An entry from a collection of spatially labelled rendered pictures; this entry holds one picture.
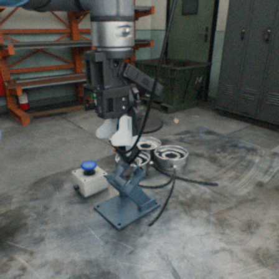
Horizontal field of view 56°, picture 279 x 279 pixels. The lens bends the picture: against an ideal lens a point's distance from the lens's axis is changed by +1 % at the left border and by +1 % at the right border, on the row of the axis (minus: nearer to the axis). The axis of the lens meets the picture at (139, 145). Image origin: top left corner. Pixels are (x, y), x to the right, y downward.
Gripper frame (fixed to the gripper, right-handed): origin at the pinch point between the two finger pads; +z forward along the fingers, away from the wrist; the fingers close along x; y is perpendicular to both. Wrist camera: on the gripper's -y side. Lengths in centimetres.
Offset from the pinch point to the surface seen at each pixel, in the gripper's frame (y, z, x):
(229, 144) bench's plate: -52, 16, -4
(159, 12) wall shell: -356, -46, -346
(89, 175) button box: 2.8, 11.7, -12.0
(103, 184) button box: 0.0, 14.5, -9.8
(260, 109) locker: -293, 73, -100
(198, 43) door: -349, 4, -244
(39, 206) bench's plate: 15.6, 16.2, -14.4
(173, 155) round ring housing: -26.3, 14.1, -8.7
